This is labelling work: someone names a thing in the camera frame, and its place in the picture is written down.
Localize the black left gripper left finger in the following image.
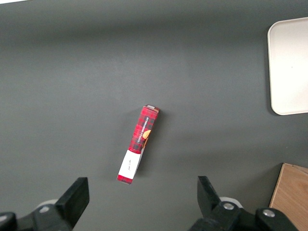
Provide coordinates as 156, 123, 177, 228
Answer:
0, 177, 90, 231

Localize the wooden drawer cabinet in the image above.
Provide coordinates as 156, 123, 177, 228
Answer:
269, 162, 308, 229

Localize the red plaid cookie box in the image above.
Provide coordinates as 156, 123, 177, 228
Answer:
116, 104, 161, 185

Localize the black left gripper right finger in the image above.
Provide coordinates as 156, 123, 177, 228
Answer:
189, 176, 298, 231

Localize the beige rectangular tray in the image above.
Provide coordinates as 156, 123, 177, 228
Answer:
267, 17, 308, 116

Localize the dark grey table mat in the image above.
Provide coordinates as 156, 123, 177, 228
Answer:
0, 0, 308, 231

